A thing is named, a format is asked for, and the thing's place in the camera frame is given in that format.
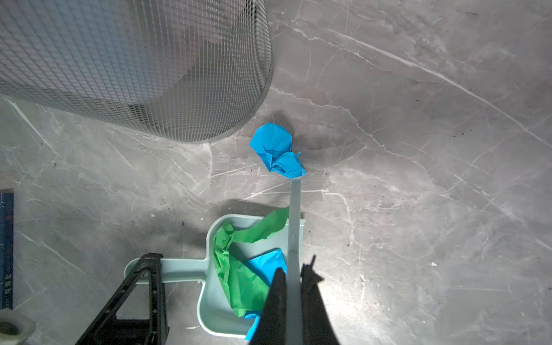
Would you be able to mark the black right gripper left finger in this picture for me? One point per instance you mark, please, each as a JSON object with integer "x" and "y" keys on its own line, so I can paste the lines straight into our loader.
{"x": 271, "y": 328}

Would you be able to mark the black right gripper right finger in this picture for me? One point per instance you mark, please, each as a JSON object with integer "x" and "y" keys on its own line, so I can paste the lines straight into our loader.
{"x": 317, "y": 329}

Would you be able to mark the pale green hand brush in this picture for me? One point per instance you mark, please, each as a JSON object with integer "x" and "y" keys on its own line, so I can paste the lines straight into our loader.
{"x": 294, "y": 316}

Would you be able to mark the green paper scrap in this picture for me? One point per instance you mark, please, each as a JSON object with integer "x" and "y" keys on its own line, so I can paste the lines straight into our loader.
{"x": 244, "y": 290}

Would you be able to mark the pale green dustpan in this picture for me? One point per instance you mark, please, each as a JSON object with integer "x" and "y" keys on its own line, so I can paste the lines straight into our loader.
{"x": 214, "y": 312}

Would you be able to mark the blue paper scrap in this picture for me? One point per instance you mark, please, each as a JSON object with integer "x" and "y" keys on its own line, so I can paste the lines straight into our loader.
{"x": 273, "y": 144}
{"x": 265, "y": 266}

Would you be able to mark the dark blue book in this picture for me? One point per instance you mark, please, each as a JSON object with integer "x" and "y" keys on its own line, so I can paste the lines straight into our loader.
{"x": 7, "y": 247}

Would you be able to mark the silver mesh waste basket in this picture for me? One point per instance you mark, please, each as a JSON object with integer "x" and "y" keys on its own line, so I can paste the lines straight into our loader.
{"x": 189, "y": 71}

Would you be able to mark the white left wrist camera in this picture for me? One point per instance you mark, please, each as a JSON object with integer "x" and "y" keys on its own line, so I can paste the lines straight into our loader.
{"x": 15, "y": 328}

